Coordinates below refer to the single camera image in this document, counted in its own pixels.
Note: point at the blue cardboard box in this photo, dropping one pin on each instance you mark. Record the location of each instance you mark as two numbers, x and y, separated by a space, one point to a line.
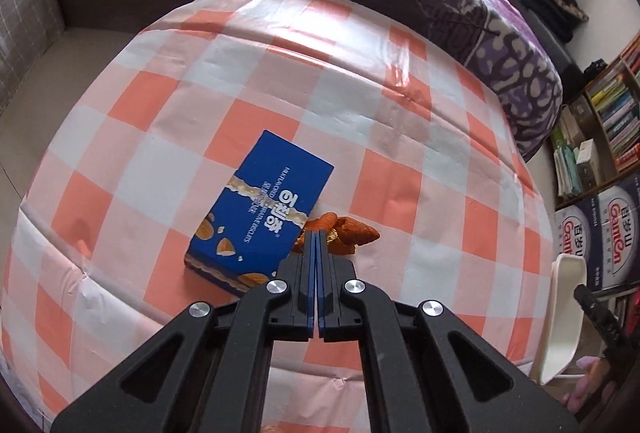
260 203

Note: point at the grey checked cloth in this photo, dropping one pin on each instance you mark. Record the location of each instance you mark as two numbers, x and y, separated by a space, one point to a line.
25 23

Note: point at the row of upright books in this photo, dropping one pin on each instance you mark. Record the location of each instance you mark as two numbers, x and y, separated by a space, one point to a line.
634 58

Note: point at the white plastic waste bin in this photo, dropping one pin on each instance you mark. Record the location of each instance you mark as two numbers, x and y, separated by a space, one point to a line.
560 323

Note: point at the blue white beverage carton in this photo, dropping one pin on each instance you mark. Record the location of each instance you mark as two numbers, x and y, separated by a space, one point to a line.
575 243
622 238

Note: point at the cardboard tissue box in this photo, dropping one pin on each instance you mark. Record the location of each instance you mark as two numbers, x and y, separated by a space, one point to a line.
586 152

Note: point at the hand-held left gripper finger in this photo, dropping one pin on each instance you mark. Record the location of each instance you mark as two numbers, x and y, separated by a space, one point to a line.
324 263
312 263

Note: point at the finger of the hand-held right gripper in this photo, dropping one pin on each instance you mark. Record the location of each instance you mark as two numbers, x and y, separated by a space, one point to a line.
597 313

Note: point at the black bag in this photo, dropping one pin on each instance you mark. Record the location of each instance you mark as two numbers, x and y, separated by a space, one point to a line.
595 72

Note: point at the row of slanted books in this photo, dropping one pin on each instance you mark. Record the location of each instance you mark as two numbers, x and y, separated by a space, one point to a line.
620 123

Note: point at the wooden bookshelf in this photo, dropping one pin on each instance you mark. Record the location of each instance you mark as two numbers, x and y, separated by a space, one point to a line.
582 103

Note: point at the black bench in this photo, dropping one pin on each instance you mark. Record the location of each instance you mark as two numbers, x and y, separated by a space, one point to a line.
567 63

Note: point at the person's right hand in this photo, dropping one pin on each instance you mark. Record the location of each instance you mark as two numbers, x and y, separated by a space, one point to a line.
590 380

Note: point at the stacks of flat books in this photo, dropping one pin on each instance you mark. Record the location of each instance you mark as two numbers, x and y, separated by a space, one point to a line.
567 168

